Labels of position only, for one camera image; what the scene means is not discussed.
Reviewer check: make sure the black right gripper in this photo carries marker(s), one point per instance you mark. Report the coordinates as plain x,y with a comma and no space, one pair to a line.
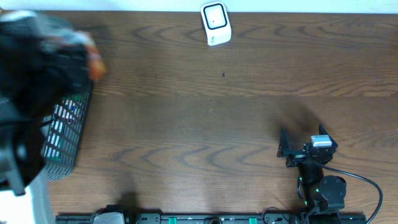
284,144

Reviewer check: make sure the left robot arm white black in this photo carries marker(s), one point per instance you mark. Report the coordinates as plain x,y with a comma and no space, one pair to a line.
48,69

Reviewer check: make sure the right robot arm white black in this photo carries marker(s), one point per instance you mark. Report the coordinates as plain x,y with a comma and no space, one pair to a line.
323,194

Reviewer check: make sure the white barcode scanner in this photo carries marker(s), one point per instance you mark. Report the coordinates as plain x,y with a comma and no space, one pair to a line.
216,23

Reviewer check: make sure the grey plastic mesh basket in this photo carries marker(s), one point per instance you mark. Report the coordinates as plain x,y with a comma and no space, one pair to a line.
63,134

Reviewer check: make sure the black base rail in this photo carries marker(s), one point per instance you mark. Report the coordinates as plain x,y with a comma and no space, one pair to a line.
155,218

